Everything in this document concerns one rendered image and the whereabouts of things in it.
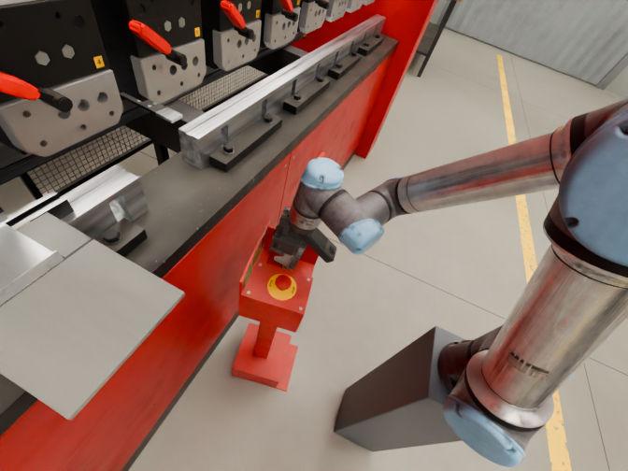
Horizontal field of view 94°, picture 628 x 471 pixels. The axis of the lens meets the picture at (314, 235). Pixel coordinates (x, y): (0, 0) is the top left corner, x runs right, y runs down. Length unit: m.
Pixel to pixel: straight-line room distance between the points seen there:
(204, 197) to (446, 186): 0.54
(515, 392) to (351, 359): 1.12
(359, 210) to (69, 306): 0.45
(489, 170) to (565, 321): 0.22
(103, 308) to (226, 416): 1.01
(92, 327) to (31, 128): 0.26
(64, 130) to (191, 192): 0.32
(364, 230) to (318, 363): 1.07
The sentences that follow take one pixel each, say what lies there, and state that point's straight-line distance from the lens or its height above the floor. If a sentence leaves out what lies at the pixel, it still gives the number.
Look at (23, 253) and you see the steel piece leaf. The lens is 0.58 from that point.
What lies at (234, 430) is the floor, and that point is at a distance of 1.43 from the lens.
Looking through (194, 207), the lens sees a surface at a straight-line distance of 0.75.
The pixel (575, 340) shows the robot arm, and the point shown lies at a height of 1.18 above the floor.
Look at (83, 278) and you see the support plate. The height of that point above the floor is 1.00.
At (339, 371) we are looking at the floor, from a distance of 1.53.
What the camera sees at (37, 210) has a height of 0.99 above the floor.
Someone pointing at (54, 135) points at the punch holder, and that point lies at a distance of 0.54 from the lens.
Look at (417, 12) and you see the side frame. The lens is 2.25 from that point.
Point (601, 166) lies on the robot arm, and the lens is 0.31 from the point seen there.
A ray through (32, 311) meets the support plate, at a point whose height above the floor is 1.00.
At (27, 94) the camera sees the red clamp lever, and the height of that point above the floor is 1.21.
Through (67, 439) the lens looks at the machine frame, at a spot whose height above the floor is 0.63.
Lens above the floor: 1.42
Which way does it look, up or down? 50 degrees down
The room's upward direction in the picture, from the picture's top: 20 degrees clockwise
